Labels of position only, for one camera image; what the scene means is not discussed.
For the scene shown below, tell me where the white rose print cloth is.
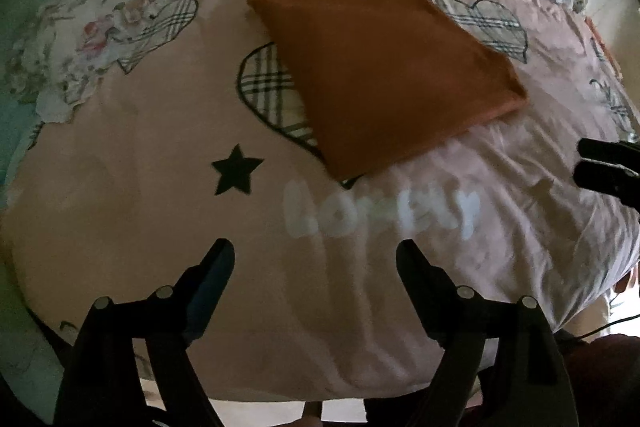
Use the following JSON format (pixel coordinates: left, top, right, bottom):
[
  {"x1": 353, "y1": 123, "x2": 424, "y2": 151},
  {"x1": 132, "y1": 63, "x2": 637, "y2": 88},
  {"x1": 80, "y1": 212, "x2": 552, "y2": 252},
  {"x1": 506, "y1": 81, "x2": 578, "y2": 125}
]
[{"x1": 5, "y1": 0, "x2": 201, "y2": 124}]

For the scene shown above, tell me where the pink heart print blanket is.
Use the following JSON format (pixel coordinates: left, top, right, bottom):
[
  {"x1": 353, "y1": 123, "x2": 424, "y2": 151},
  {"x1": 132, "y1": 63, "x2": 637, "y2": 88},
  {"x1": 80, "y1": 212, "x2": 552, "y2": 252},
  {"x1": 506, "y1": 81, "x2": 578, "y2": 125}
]
[{"x1": 0, "y1": 0, "x2": 640, "y2": 403}]

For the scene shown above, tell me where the person's dark red clothing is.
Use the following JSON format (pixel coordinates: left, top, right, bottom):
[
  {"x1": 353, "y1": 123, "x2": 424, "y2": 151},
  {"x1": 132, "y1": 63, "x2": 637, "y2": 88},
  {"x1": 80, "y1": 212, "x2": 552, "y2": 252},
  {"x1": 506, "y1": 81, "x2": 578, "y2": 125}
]
[{"x1": 555, "y1": 332, "x2": 640, "y2": 427}]

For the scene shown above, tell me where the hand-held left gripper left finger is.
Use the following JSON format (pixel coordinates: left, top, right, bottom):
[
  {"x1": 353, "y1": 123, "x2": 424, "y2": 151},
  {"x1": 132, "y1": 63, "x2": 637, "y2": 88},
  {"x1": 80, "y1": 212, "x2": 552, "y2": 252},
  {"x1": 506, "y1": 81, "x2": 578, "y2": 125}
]
[{"x1": 52, "y1": 238, "x2": 236, "y2": 427}]

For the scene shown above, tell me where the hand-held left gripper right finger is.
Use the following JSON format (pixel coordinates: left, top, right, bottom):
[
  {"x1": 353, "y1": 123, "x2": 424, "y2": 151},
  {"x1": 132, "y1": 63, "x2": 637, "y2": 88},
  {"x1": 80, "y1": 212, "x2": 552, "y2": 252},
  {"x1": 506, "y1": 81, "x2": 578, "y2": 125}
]
[{"x1": 395, "y1": 238, "x2": 576, "y2": 427}]

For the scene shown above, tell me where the thin black cable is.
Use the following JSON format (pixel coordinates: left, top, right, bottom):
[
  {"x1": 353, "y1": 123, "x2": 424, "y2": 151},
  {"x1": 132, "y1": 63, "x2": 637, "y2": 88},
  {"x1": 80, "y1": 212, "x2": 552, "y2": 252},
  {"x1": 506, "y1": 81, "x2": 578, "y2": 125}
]
[{"x1": 575, "y1": 307, "x2": 640, "y2": 343}]

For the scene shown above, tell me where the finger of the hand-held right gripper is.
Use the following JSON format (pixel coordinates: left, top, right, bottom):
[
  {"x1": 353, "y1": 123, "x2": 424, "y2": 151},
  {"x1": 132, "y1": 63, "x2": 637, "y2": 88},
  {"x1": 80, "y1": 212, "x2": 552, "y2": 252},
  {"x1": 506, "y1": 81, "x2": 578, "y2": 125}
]
[
  {"x1": 572, "y1": 159, "x2": 640, "y2": 198},
  {"x1": 577, "y1": 137, "x2": 640, "y2": 164}
]

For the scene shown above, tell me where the orange sweater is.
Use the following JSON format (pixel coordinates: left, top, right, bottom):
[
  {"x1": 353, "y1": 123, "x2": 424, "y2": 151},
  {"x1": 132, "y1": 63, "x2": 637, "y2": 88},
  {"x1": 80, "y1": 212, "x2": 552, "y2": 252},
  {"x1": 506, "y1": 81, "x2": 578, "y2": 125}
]
[{"x1": 246, "y1": 0, "x2": 529, "y2": 182}]

